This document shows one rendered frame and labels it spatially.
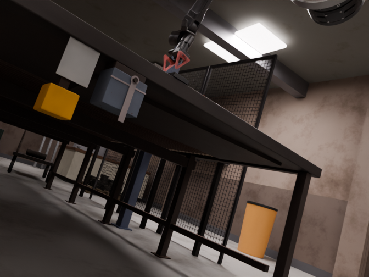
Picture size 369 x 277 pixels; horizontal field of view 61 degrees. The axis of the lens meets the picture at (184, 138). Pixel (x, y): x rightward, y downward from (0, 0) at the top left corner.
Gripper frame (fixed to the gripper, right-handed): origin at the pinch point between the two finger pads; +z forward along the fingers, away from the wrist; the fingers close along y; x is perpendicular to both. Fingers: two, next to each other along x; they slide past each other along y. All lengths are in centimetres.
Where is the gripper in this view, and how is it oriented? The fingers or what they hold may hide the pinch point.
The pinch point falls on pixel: (170, 68)
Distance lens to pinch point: 152.0
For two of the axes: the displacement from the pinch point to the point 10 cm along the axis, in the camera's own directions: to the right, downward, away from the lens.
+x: 6.5, 5.3, 5.4
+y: 6.1, 0.6, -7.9
